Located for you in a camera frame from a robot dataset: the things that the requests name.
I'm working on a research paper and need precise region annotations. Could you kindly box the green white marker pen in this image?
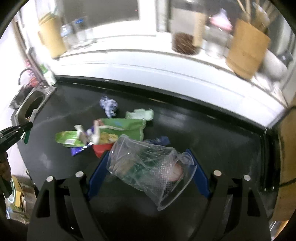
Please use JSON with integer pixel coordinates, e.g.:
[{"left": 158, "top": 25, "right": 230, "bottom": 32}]
[{"left": 23, "top": 108, "right": 38, "bottom": 145}]

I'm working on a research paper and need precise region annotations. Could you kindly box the green snack wrapper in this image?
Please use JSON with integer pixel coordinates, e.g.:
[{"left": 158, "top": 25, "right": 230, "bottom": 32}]
[{"left": 55, "top": 131, "right": 85, "bottom": 147}]

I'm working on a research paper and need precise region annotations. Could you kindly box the purple foil wrapper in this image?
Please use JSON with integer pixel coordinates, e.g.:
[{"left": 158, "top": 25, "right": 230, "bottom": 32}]
[{"left": 70, "top": 126, "right": 94, "bottom": 157}]

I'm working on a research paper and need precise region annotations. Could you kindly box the red plastic cup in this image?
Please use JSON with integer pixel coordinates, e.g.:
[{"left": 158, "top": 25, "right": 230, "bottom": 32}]
[{"left": 92, "top": 144, "right": 113, "bottom": 158}]

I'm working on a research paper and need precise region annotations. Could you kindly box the clear plastic cup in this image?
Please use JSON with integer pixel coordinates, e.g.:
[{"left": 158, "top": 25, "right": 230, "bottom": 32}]
[{"left": 106, "top": 135, "right": 197, "bottom": 211}]

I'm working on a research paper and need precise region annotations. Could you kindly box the yellow green sponge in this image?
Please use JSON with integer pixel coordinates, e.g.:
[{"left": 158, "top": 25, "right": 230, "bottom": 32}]
[{"left": 98, "top": 118, "right": 146, "bottom": 144}]

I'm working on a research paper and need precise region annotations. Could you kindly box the blue white paper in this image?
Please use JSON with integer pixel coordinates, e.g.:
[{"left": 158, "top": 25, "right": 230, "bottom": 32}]
[{"left": 99, "top": 96, "right": 118, "bottom": 118}]

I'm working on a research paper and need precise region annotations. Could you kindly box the green carton box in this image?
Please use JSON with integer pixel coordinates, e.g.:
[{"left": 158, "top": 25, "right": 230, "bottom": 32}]
[{"left": 125, "top": 108, "right": 154, "bottom": 121}]

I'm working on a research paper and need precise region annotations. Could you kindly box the steel sink basin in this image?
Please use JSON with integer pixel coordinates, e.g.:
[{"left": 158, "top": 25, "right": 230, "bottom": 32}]
[{"left": 11, "top": 86, "right": 56, "bottom": 126}]

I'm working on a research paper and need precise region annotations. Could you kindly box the green cap soap bottle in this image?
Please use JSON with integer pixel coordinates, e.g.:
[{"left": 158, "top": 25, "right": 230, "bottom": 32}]
[{"left": 40, "top": 64, "right": 57, "bottom": 86}]

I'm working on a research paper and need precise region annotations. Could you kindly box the chrome faucet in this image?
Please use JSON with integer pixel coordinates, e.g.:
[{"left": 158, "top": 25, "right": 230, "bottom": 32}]
[{"left": 17, "top": 67, "right": 48, "bottom": 88}]

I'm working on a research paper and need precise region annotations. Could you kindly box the tan thermos jug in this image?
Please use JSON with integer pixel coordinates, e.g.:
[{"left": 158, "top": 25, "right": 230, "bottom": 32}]
[{"left": 39, "top": 13, "right": 67, "bottom": 59}]

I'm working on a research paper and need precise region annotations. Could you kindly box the blue cap baby bottle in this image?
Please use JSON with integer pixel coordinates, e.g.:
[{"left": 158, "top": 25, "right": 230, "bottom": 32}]
[{"left": 60, "top": 24, "right": 74, "bottom": 50}]

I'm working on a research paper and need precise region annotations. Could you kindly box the bamboo utensil holder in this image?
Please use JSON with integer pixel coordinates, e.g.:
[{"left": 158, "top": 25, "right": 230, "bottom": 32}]
[{"left": 226, "top": 19, "right": 271, "bottom": 80}]

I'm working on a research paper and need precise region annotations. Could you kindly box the pink cap baby bottle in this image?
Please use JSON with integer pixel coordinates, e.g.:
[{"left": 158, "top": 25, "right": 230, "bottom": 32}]
[{"left": 205, "top": 8, "right": 232, "bottom": 56}]

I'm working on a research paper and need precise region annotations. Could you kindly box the glass jar with beans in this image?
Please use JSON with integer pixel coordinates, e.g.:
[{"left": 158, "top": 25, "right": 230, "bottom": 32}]
[{"left": 171, "top": 1, "right": 208, "bottom": 55}]

